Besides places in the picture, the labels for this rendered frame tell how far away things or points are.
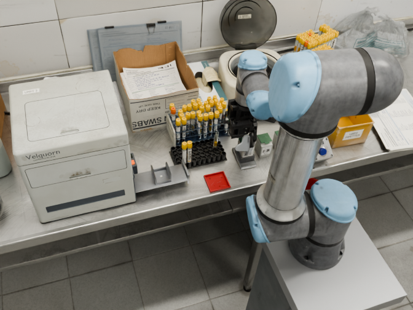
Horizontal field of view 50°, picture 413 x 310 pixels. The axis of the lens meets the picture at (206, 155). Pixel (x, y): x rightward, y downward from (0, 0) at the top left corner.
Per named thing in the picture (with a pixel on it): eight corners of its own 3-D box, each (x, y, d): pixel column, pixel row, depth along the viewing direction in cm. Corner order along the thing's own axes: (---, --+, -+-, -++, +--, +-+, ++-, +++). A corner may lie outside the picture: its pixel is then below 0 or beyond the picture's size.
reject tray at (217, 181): (210, 192, 138) (210, 191, 138) (203, 176, 143) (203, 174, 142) (230, 188, 140) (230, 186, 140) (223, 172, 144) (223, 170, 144)
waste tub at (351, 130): (331, 149, 154) (338, 128, 146) (314, 123, 162) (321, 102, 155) (365, 143, 156) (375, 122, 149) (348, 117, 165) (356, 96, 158)
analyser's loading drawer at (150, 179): (123, 198, 133) (121, 187, 129) (119, 181, 137) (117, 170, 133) (189, 182, 138) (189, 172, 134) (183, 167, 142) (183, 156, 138)
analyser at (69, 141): (40, 225, 128) (11, 154, 106) (33, 156, 145) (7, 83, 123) (145, 200, 135) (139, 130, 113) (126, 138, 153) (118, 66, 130)
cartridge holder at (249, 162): (241, 170, 145) (241, 162, 143) (232, 150, 151) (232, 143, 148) (256, 166, 147) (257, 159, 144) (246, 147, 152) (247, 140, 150)
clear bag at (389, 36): (362, 55, 192) (373, 27, 182) (360, 34, 204) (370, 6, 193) (410, 62, 191) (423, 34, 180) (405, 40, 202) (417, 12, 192)
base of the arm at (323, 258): (351, 266, 119) (362, 246, 112) (297, 273, 117) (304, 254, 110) (332, 219, 129) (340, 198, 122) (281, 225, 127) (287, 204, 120)
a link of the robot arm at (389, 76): (436, 37, 73) (319, 71, 121) (373, 42, 71) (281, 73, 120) (439, 109, 74) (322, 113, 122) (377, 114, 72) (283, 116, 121)
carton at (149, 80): (131, 133, 154) (127, 100, 143) (115, 82, 172) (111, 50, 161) (199, 120, 160) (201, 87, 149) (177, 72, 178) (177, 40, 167)
